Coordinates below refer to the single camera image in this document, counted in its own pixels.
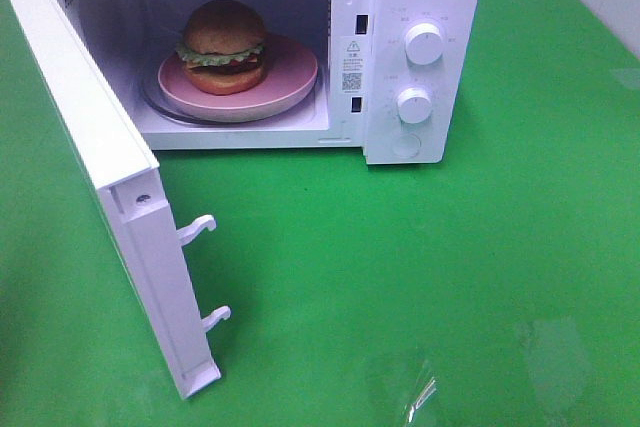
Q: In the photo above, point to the round white door button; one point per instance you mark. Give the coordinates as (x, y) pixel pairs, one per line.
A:
(406, 146)

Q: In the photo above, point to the pink round plate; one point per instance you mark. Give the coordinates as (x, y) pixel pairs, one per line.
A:
(291, 71)

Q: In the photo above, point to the burger with lettuce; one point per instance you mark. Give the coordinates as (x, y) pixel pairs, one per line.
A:
(222, 48)

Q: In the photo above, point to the white microwave door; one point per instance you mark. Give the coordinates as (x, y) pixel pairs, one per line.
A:
(125, 176)

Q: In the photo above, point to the lower white microwave knob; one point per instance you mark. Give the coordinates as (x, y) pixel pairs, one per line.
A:
(414, 105)

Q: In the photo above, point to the white microwave knob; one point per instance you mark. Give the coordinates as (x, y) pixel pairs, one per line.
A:
(424, 43)
(414, 105)

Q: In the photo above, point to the white microwave oven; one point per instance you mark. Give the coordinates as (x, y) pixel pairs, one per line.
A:
(359, 46)

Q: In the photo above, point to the upper white microwave knob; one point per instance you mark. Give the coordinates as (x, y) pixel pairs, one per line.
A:
(424, 43)

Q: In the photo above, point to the glass microwave turntable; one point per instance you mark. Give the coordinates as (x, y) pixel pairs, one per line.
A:
(309, 114)

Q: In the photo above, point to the clear tape patch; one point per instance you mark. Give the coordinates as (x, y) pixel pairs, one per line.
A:
(556, 359)
(402, 389)

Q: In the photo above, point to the clear tape patch right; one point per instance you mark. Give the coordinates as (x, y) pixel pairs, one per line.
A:
(556, 359)

